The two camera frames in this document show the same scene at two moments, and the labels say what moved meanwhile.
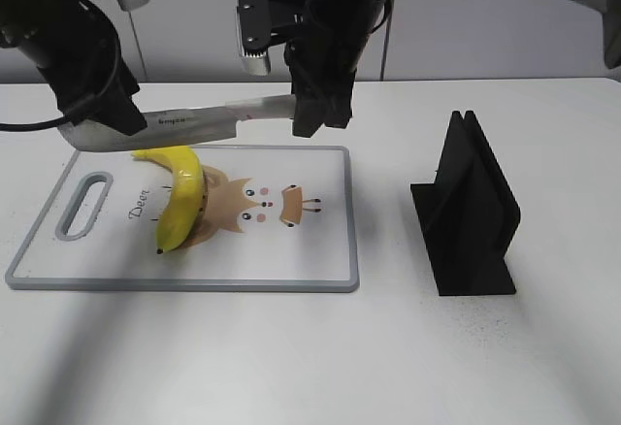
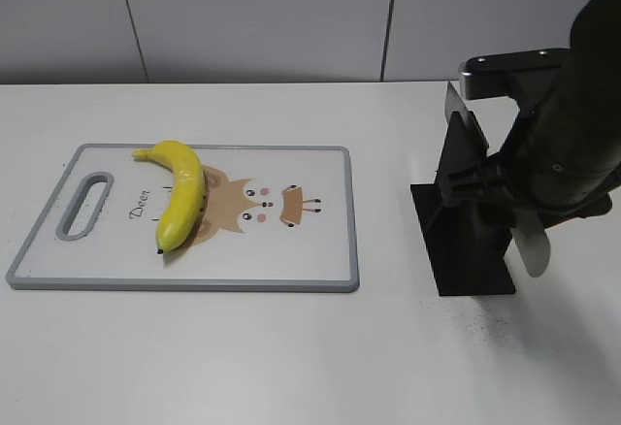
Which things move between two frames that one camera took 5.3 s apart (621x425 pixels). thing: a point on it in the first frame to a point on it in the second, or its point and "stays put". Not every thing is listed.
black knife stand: (469, 215) stays put
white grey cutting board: (274, 218) stays put
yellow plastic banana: (183, 202) stays put
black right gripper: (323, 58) to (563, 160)
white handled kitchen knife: (211, 121) to (529, 236)
